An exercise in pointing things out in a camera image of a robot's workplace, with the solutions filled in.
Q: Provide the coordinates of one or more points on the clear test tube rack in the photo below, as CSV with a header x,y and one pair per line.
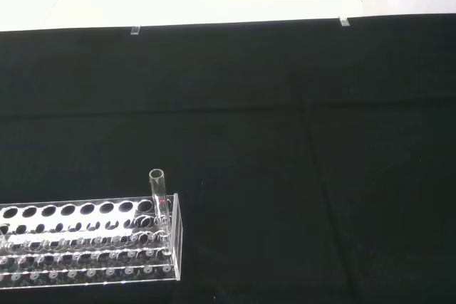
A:
x,y
89,240

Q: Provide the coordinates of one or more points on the black bench cloth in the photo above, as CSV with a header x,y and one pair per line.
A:
x,y
270,161

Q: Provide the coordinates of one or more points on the clear cloth clip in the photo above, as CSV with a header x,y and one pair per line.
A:
x,y
343,21
135,30

